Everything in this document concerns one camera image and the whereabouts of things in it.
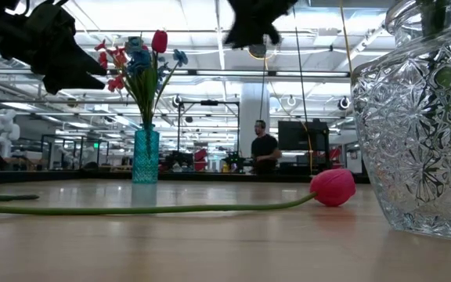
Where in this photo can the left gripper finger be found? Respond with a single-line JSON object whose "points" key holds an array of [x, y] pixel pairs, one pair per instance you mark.
{"points": [[73, 84], [88, 62]]}

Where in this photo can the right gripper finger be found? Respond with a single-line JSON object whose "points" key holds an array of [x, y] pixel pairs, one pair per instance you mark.
{"points": [[239, 38], [274, 35]]}

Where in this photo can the red artificial flower bunch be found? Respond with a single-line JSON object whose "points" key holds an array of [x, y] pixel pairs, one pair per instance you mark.
{"points": [[120, 58]]}

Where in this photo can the blue artificial flower bunch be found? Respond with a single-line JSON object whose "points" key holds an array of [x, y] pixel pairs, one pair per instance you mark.
{"points": [[139, 60]]}

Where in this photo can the red artificial tulip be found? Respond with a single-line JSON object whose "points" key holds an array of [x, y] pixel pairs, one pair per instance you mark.
{"points": [[159, 41]]}

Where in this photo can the deep pink artificial tulip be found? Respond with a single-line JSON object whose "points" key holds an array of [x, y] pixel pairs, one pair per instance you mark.
{"points": [[333, 188]]}

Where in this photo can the teal glass vase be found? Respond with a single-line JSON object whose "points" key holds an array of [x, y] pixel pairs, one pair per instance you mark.
{"points": [[145, 156]]}

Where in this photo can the clear cut-glass vase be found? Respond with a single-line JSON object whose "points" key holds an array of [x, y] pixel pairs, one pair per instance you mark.
{"points": [[405, 156]]}

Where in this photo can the long ceiling light bar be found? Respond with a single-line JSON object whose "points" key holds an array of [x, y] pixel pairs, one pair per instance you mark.
{"points": [[229, 73]]}

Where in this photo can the white building column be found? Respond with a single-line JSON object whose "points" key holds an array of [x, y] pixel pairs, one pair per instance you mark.
{"points": [[249, 117]]}

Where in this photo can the white robot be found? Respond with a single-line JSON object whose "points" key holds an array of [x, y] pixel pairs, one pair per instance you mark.
{"points": [[4, 129]]}

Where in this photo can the black monitor on stand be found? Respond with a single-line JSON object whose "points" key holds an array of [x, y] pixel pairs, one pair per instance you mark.
{"points": [[292, 135]]}

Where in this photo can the person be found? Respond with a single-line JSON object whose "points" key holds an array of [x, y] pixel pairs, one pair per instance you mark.
{"points": [[264, 150]]}

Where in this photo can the black device with green lights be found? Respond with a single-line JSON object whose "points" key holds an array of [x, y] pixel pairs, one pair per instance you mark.
{"points": [[235, 162]]}

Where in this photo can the red equipment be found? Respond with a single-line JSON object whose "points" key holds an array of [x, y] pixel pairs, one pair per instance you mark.
{"points": [[200, 158]]}

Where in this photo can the black workcell frame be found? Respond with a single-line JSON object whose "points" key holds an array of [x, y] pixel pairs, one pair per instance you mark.
{"points": [[178, 125]]}

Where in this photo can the black aluminium table frame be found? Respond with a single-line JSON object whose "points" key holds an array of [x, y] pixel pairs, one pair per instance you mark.
{"points": [[210, 177]]}

